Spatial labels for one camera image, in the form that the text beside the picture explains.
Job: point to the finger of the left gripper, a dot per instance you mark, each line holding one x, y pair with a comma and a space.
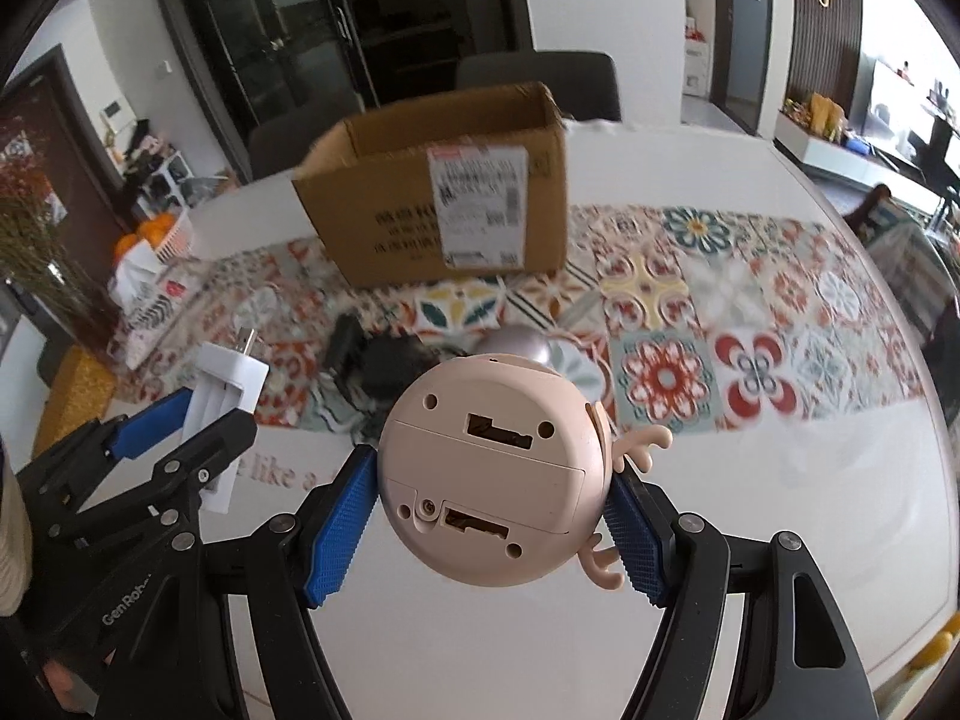
202, 457
56, 484

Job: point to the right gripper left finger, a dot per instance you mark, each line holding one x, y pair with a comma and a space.
294, 562

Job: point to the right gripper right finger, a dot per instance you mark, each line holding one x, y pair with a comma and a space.
681, 563

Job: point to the white battery charger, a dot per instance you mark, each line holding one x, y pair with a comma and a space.
226, 379

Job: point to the pink round deer toy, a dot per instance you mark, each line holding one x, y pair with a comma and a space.
494, 471

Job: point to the person's hand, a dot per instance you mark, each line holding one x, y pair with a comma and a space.
72, 693

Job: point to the patterned tissue pack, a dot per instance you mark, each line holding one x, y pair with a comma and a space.
151, 295

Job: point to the dried flower bouquet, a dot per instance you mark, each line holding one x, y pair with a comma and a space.
35, 256

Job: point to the patterned table runner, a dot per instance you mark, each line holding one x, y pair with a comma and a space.
700, 320

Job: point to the basket of oranges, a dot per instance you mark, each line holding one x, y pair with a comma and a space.
169, 235

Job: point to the white shoe rack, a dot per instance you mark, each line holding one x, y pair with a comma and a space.
153, 172

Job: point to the left dark dining chair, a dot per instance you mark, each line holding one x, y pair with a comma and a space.
282, 143

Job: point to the dark dining chair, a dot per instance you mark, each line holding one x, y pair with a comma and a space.
282, 143
583, 84

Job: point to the brown cardboard box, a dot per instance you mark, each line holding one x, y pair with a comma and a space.
464, 184

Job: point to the white tv console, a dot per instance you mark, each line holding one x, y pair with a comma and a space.
904, 160

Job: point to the dark glass cabinet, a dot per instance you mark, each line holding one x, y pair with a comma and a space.
250, 61

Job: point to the right dark dining chair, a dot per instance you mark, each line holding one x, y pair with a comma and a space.
583, 84

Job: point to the black charger with cable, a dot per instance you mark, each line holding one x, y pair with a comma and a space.
363, 374

